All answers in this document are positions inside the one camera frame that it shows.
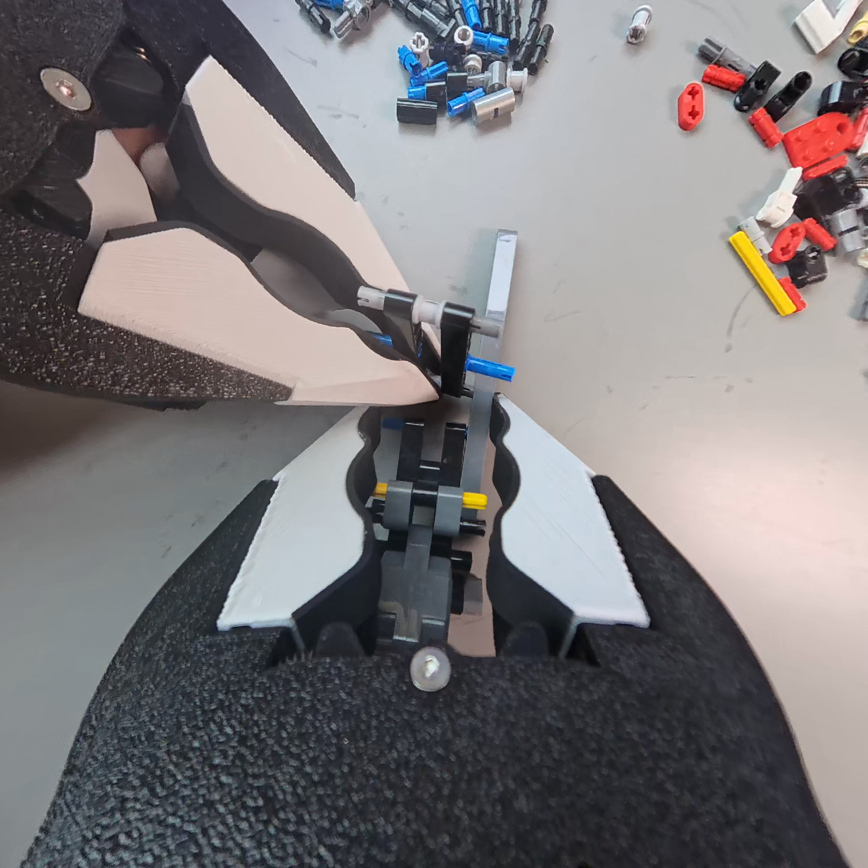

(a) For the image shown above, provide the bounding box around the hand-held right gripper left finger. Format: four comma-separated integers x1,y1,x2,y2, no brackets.
216,406,379,662

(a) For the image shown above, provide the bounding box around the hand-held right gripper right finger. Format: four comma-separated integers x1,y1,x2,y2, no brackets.
487,395,651,662

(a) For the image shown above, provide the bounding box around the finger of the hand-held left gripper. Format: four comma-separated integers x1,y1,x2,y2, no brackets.
76,224,442,408
170,56,415,320

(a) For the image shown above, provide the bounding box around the partly built toy chassis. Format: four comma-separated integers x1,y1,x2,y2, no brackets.
366,229,519,645

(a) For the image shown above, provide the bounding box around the black beam and axle assembly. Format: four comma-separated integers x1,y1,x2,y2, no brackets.
356,285,503,401

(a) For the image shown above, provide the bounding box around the grey desk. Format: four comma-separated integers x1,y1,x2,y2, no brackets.
0,0,868,868

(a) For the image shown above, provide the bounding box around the pile of blue black pins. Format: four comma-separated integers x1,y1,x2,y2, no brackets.
295,0,557,130

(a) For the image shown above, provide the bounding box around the yellow technic beam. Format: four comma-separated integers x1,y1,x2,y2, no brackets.
729,231,800,318

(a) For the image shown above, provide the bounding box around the pile of red white parts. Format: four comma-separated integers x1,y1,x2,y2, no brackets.
677,0,868,320

